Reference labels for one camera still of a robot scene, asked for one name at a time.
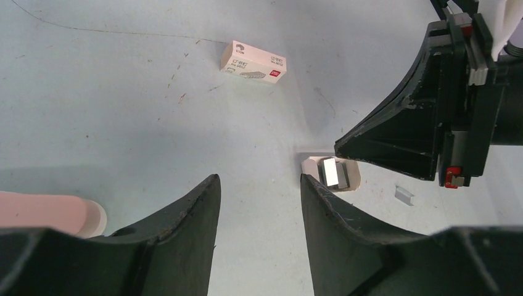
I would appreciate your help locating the staple box tray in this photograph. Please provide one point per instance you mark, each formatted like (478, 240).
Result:
(310, 166)

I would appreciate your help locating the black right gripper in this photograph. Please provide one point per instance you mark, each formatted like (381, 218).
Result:
(403, 132)

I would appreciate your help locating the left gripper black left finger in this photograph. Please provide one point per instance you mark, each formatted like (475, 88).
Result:
(169, 252)

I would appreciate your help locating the white staple box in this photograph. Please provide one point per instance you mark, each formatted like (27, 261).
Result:
(245, 61)

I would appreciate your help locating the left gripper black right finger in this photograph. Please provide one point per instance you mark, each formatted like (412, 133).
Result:
(353, 253)

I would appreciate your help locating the metal staple strip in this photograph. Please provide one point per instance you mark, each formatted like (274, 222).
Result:
(335, 174)
(404, 196)

